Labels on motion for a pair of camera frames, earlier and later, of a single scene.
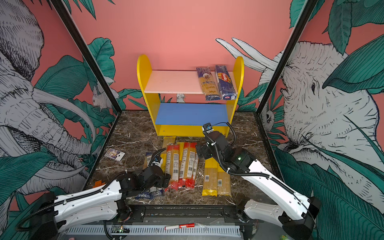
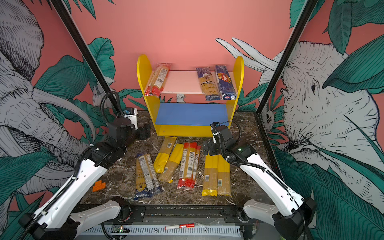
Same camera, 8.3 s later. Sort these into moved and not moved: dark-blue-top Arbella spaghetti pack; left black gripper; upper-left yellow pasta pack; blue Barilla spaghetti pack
Moved: left black gripper
Not moved: upper-left yellow pasta pack; blue Barilla spaghetti pack; dark-blue-top Arbella spaghetti pack
